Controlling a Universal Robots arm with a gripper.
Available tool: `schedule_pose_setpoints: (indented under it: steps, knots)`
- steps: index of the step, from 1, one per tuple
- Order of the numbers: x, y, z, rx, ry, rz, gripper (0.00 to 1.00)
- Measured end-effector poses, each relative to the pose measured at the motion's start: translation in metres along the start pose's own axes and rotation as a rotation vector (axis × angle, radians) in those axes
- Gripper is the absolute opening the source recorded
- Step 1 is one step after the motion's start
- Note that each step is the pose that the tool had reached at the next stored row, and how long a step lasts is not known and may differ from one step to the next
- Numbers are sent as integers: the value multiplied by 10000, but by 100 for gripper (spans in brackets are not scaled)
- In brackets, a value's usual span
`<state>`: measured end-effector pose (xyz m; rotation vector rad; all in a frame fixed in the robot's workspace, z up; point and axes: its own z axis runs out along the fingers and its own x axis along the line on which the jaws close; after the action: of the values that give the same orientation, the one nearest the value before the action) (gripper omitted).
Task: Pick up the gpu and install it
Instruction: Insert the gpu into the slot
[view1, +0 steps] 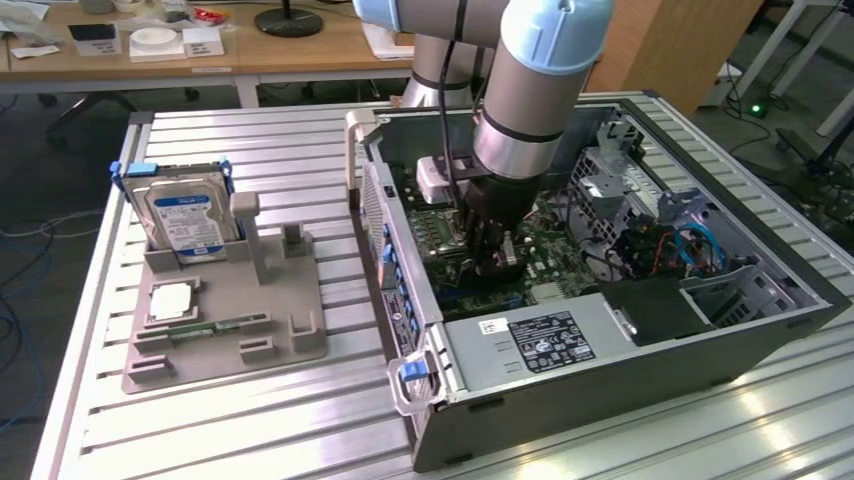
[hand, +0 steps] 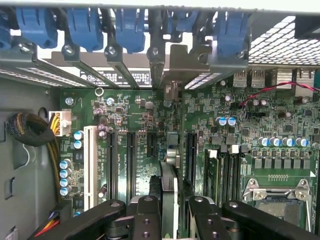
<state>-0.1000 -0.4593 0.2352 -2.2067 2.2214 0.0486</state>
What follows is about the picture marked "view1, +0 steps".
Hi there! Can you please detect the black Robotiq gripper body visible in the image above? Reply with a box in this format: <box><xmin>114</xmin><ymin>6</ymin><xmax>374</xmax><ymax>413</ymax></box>
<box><xmin>461</xmin><ymin>173</ymin><xmax>541</xmax><ymax>236</ymax></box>

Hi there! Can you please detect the green motherboard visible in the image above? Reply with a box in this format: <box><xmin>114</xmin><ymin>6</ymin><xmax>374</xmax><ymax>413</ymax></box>
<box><xmin>402</xmin><ymin>164</ymin><xmax>603</xmax><ymax>321</ymax></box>

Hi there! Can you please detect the grey power supply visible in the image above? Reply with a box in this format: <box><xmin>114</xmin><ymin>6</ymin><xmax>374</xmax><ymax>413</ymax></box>
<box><xmin>441</xmin><ymin>292</ymin><xmax>640</xmax><ymax>392</ymax></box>

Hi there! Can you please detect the dark grey PC case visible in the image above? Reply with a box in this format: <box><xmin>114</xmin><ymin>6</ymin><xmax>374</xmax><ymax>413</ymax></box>
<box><xmin>342</xmin><ymin>91</ymin><xmax>854</xmax><ymax>474</ymax></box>

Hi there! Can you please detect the grey disk bay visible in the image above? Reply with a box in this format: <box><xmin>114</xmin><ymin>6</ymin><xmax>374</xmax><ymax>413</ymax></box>
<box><xmin>677</xmin><ymin>264</ymin><xmax>801</xmax><ymax>330</ymax></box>

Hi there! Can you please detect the white paper stack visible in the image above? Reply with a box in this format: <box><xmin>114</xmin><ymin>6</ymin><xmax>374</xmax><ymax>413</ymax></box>
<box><xmin>361</xmin><ymin>21</ymin><xmax>418</xmax><ymax>62</ymax></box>

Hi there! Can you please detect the grey parts rack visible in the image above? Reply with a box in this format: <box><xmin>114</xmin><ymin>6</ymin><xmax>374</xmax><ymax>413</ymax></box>
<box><xmin>121</xmin><ymin>189</ymin><xmax>330</xmax><ymax>396</ymax></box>

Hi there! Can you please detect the wooden cabinet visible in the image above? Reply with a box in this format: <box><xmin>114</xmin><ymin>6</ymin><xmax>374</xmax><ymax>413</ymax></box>
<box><xmin>585</xmin><ymin>0</ymin><xmax>765</xmax><ymax>120</ymax></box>

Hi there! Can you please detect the wooden desk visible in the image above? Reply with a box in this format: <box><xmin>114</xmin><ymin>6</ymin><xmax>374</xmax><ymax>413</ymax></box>
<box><xmin>0</xmin><ymin>0</ymin><xmax>603</xmax><ymax>109</ymax></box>

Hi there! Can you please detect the green RAM stick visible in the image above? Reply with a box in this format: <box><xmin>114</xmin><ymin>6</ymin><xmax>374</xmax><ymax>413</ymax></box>
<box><xmin>168</xmin><ymin>315</ymin><xmax>266</xmax><ymax>338</ymax></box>

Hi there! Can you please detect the hard disk with blue caddy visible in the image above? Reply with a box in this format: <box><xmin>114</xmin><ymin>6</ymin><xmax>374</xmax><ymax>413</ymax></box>
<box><xmin>109</xmin><ymin>157</ymin><xmax>236</xmax><ymax>266</ymax></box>

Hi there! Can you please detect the silver CPU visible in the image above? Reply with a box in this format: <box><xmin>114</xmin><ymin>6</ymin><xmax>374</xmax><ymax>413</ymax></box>
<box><xmin>148</xmin><ymin>284</ymin><xmax>196</xmax><ymax>320</ymax></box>

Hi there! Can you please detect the black round lamp base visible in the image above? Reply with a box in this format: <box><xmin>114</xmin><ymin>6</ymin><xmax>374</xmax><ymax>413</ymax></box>
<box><xmin>253</xmin><ymin>0</ymin><xmax>325</xmax><ymax>38</ymax></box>

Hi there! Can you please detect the plain white box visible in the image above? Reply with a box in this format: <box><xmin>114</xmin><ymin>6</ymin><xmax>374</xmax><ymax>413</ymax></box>
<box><xmin>180</xmin><ymin>26</ymin><xmax>228</xmax><ymax>58</ymax></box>

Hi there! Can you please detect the black office chair base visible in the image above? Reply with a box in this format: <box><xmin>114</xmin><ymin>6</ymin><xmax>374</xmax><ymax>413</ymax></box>
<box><xmin>37</xmin><ymin>87</ymin><xmax>202</xmax><ymax>149</ymax></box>

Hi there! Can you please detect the white box with black top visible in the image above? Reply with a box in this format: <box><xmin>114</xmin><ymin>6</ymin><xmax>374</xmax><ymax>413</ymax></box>
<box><xmin>66</xmin><ymin>23</ymin><xmax>124</xmax><ymax>58</ymax></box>

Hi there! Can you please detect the white paper slip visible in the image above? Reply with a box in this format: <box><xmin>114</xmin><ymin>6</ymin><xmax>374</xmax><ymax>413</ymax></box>
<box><xmin>7</xmin><ymin>44</ymin><xmax>61</xmax><ymax>60</ymax></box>

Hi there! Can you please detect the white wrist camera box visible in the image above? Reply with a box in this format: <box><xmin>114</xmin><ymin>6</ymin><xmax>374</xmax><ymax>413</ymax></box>
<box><xmin>413</xmin><ymin>155</ymin><xmax>495</xmax><ymax>206</ymax></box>

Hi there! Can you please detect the black wire bundle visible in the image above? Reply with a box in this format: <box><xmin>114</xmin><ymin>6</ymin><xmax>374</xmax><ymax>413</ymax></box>
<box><xmin>611</xmin><ymin>223</ymin><xmax>689</xmax><ymax>280</ymax></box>

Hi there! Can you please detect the red wire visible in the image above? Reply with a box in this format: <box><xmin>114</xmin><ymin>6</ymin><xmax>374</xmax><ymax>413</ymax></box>
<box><xmin>649</xmin><ymin>227</ymin><xmax>669</xmax><ymax>272</ymax></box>

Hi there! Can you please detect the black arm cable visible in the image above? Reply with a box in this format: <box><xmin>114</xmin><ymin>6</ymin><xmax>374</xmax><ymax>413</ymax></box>
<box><xmin>434</xmin><ymin>0</ymin><xmax>472</xmax><ymax>212</ymax></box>

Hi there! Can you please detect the blue wire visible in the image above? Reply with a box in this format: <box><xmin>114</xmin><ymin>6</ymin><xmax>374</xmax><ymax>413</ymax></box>
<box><xmin>672</xmin><ymin>224</ymin><xmax>729</xmax><ymax>277</ymax></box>

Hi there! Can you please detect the white table frame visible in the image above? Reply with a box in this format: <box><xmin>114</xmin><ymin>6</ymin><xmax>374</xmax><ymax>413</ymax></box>
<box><xmin>731</xmin><ymin>0</ymin><xmax>854</xmax><ymax>137</ymax></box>

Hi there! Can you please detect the light blue floor cable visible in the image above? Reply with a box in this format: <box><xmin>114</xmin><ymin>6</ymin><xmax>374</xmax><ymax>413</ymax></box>
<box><xmin>0</xmin><ymin>207</ymin><xmax>102</xmax><ymax>281</ymax></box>

